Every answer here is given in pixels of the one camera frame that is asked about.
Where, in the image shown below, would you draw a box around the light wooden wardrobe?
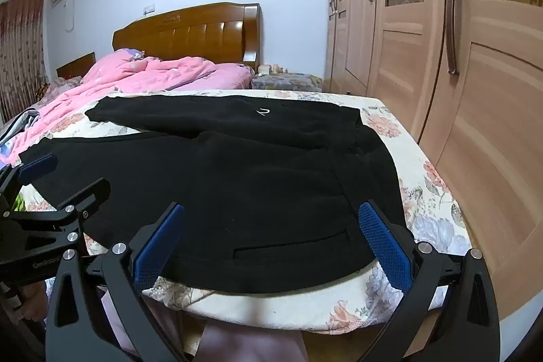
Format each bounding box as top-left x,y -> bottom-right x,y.
324,0 -> 543,320

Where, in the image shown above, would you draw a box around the wooden headboard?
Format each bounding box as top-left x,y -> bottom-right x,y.
112,2 -> 261,68

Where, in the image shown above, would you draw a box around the nightstand with floral cover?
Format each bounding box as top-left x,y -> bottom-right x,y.
250,71 -> 325,93

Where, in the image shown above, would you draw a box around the floral bed sheet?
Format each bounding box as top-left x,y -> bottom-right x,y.
8,88 -> 472,335

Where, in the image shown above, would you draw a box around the white wall pipe cover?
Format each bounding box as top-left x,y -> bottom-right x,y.
63,0 -> 77,33

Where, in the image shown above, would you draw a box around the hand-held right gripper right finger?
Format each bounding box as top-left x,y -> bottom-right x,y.
357,198 -> 501,362

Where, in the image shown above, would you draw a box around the person's left hand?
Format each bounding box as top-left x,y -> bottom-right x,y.
19,281 -> 48,321

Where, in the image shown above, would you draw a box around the brown patterned curtain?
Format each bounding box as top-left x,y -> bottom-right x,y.
0,0 -> 46,125

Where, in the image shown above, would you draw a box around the small wooden bedside cabinet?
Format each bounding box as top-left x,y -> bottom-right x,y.
56,52 -> 97,80

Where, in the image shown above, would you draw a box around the pink quilt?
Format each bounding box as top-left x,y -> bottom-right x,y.
0,47 -> 255,168

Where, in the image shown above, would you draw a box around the striped blue white cloth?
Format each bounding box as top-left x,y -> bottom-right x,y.
0,110 -> 41,168

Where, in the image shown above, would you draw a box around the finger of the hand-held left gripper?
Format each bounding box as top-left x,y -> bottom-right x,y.
0,153 -> 59,214
0,177 -> 112,248

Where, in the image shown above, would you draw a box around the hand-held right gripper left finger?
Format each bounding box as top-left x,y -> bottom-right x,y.
44,202 -> 189,362

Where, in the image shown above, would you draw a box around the black pants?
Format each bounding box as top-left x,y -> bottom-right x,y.
17,93 -> 414,295

